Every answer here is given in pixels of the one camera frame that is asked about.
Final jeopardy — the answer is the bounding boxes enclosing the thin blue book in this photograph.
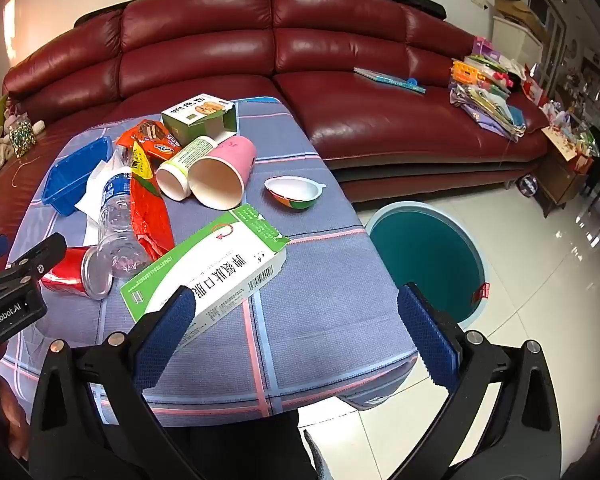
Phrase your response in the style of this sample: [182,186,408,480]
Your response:
[354,67,427,95]

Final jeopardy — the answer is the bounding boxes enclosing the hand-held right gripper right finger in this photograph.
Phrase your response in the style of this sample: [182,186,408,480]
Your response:
[396,282,576,480]

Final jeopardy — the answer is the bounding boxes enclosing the orange snack wrapper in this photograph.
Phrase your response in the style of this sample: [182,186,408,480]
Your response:
[116,119,183,161]

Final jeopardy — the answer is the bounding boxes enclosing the white cabinet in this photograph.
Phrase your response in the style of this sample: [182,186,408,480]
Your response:
[492,15,546,68]

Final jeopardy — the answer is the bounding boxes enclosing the red drink can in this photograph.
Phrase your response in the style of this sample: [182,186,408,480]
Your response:
[41,246,113,301]

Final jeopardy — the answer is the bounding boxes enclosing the blue checked tablecloth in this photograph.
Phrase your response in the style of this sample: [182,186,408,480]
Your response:
[0,96,421,428]

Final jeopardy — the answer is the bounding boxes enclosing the person's dark trousers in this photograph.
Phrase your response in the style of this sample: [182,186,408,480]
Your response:
[165,410,326,480]

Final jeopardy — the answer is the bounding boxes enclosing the open cardboard box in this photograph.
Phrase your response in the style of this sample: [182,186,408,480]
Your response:
[490,0,551,41]

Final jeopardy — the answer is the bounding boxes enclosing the pink paper cup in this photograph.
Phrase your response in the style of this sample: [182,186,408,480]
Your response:
[187,135,257,210]

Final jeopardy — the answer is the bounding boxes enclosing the green white carton box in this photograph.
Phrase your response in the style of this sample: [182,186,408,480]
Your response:
[160,92,238,145]

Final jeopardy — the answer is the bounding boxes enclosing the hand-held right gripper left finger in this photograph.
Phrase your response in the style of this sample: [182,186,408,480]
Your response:
[27,285,197,480]

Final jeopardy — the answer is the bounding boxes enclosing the person's left hand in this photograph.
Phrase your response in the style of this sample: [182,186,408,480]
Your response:
[0,360,31,461]

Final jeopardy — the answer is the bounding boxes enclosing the pile of colourful bags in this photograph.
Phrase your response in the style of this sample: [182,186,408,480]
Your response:
[449,37,531,141]

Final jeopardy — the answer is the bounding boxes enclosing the sequined small pouch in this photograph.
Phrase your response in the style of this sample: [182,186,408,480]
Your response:
[9,120,33,158]

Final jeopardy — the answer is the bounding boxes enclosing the red yellow snack bag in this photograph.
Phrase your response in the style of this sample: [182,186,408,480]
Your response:
[129,140,176,261]

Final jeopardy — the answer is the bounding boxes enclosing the white green medicine box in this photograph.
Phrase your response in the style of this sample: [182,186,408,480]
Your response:
[120,203,290,331]

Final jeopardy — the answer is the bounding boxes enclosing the dark red leather sofa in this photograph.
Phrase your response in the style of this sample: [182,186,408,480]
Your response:
[0,0,553,281]

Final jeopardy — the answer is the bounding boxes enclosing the white cup with green label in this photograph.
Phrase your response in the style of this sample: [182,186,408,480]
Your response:
[155,135,219,201]

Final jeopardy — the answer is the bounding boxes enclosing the brown side table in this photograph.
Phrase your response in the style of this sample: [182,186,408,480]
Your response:
[535,125,596,218]

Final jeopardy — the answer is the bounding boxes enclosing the blue plastic tray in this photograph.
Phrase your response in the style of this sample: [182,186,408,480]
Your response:
[41,136,113,217]

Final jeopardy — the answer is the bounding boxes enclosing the clear plastic water bottle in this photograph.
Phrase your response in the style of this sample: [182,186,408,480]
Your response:
[97,166,153,281]

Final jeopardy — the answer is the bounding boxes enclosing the teal round waste bin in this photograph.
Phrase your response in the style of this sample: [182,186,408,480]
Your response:
[367,201,491,325]

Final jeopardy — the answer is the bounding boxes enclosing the white paper towel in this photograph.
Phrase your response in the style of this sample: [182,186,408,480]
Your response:
[74,150,131,226]

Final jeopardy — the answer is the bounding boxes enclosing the dark blue ball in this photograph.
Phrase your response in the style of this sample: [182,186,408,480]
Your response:
[516,174,542,198]

